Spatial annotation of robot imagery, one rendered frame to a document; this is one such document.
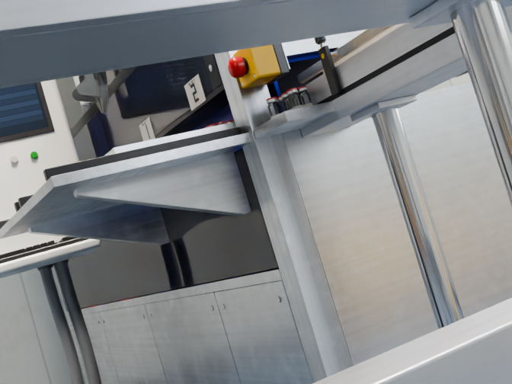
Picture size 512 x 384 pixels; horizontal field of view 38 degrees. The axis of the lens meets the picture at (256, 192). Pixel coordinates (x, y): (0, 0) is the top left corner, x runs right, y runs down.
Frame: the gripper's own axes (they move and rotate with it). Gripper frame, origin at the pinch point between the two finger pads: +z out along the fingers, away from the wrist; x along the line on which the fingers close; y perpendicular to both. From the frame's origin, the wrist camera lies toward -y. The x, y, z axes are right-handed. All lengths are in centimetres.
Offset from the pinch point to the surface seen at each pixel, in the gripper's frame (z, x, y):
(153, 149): 11.7, 7.6, -4.0
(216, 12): 17, 92, 22
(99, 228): 20, -48, -6
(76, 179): 14.4, 10.5, 12.6
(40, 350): 59, -291, -26
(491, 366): 48, 92, 7
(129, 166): 14.3, 10.5, 2.7
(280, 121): 14.2, 23.1, -23.2
